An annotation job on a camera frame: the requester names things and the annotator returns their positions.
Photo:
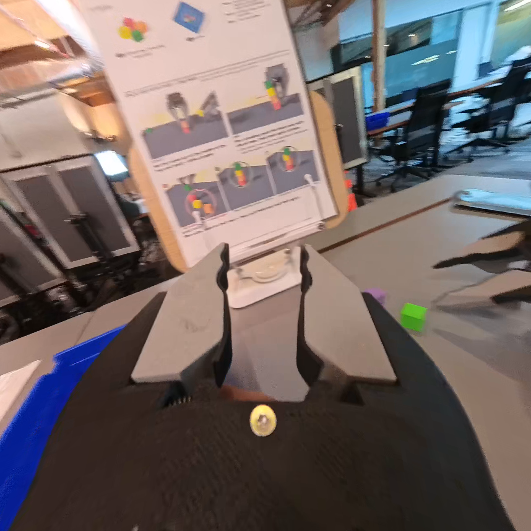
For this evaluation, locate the white instruction sheet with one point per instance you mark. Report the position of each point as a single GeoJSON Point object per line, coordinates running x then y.
{"type": "Point", "coordinates": [207, 83]}

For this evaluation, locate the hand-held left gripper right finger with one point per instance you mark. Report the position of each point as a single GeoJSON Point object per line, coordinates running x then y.
{"type": "Point", "coordinates": [340, 327]}

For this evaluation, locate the blue plastic bin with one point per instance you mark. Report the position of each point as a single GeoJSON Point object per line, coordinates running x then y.
{"type": "Point", "coordinates": [376, 120]}
{"type": "Point", "coordinates": [37, 398]}

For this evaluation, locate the grey panel cabinet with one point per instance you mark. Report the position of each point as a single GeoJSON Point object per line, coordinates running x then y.
{"type": "Point", "coordinates": [346, 120]}
{"type": "Point", "coordinates": [83, 215]}

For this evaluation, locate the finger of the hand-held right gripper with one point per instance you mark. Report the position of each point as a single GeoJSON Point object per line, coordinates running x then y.
{"type": "Point", "coordinates": [468, 292]}
{"type": "Point", "coordinates": [493, 247]}

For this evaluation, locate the orange traffic cone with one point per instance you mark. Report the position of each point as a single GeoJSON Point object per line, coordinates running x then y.
{"type": "Point", "coordinates": [351, 199]}

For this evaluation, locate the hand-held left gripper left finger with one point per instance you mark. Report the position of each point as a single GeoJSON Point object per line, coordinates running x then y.
{"type": "Point", "coordinates": [186, 323]}

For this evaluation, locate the purple foam cube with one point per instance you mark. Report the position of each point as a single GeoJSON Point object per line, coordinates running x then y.
{"type": "Point", "coordinates": [376, 296]}

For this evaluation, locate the green foam cube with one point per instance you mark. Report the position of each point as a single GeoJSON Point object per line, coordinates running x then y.
{"type": "Point", "coordinates": [412, 317]}

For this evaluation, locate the shiny silver metal object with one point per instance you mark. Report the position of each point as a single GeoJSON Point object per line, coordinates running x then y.
{"type": "Point", "coordinates": [493, 201]}

